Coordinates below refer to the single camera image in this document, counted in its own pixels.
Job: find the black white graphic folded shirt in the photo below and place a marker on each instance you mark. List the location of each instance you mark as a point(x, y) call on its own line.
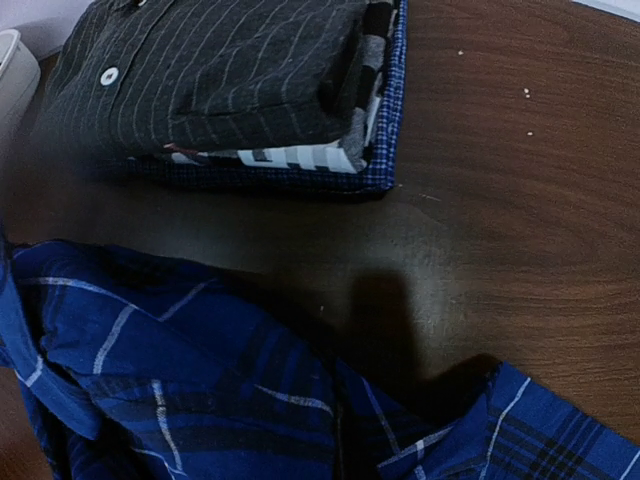
point(352, 152)

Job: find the blue plaid long sleeve shirt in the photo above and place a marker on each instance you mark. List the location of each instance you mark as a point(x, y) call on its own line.
point(133, 366)

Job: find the dark grey striped folded shirt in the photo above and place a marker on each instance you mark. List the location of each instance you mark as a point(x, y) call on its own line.
point(137, 77)

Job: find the blue checked folded shirt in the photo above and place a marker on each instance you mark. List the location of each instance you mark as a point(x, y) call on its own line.
point(376, 179)

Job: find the white plastic basket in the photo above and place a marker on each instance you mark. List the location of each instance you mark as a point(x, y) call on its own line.
point(20, 77)

